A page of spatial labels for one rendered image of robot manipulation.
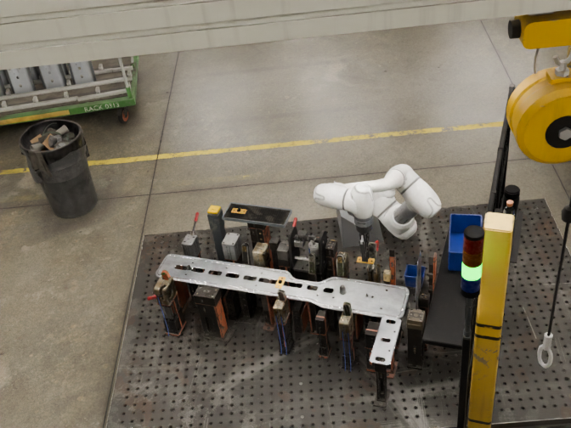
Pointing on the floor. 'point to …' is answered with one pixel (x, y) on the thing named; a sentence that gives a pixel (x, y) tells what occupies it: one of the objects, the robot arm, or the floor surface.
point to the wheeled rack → (76, 94)
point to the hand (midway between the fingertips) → (365, 254)
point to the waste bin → (60, 166)
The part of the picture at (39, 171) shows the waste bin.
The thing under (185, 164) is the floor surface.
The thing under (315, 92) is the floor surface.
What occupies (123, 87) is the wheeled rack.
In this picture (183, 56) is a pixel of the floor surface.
